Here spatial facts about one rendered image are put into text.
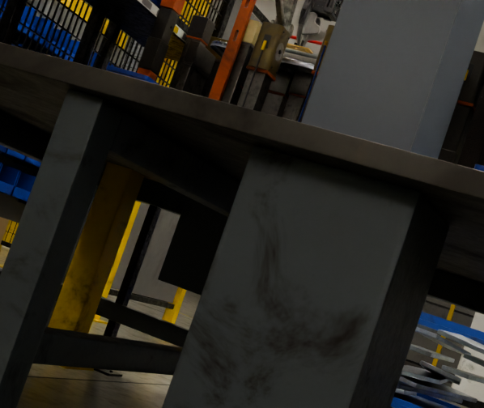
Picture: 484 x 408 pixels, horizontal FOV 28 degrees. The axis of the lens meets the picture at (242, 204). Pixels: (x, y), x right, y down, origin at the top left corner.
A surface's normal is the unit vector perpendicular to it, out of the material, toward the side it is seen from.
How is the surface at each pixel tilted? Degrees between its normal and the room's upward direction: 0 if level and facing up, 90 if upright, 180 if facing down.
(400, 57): 90
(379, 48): 90
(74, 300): 90
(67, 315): 90
